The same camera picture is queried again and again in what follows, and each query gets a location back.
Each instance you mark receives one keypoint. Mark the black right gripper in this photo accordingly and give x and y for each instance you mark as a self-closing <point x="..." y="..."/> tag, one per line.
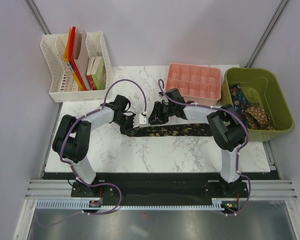
<point x="156" y="117"/>

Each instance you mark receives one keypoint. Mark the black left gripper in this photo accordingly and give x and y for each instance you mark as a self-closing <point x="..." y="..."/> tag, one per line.
<point x="130" y="130"/>

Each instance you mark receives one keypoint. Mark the black gold floral tie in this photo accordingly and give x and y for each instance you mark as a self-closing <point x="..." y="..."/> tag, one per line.
<point x="178" y="130"/>

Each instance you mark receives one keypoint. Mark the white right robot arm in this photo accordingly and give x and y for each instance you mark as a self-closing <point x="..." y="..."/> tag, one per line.
<point x="228" y="131"/>

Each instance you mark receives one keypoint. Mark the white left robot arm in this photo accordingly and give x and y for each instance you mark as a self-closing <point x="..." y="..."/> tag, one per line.
<point x="72" y="138"/>

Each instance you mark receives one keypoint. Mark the pink divided organizer tray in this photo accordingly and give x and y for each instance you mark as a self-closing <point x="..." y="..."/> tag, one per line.
<point x="201" y="84"/>

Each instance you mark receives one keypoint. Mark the green book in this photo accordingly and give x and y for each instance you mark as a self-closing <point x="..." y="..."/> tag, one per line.
<point x="98" y="73"/>

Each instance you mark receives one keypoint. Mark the white plastic file rack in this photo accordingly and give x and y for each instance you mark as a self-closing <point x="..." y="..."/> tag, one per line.
<point x="63" y="87"/>

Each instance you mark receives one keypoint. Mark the red book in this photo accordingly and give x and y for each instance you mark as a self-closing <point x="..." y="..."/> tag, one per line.
<point x="91" y="70"/>

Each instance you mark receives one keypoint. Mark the beige cardboard folder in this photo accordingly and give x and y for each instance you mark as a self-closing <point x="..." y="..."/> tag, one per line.
<point x="81" y="56"/>

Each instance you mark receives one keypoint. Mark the navy floral tie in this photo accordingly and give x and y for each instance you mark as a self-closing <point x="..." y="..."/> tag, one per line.
<point x="239" y="99"/>

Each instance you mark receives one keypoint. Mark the red folder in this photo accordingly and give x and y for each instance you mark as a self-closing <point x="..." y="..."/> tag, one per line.
<point x="79" y="57"/>

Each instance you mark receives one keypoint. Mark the orange folder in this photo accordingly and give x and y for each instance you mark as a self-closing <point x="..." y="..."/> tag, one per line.
<point x="68" y="57"/>

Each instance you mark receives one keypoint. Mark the brown floral tie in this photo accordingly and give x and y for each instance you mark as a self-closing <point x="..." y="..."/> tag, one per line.
<point x="257" y="118"/>

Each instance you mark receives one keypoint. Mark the olive green plastic bin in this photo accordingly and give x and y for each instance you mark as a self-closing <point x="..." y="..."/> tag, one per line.
<point x="261" y="88"/>

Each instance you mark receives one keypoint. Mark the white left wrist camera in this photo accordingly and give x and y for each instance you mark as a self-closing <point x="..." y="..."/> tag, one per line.
<point x="140" y="120"/>

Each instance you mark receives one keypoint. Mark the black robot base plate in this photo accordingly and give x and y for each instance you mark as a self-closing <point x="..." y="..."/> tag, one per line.
<point x="153" y="189"/>

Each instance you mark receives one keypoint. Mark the right aluminium corner post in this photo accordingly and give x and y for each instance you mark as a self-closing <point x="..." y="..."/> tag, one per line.
<point x="275" y="18"/>

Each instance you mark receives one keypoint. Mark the aluminium corner post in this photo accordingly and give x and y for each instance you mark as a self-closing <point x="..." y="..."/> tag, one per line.
<point x="38" y="16"/>
<point x="275" y="18"/>

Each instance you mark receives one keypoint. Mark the slotted cable duct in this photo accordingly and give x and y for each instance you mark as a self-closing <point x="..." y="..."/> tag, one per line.
<point x="84" y="204"/>

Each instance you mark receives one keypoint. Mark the aluminium frame rail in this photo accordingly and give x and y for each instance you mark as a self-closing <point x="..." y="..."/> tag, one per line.
<point x="261" y="190"/>

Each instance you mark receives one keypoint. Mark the left aluminium corner post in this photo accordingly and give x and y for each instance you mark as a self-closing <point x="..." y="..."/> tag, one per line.
<point x="38" y="16"/>

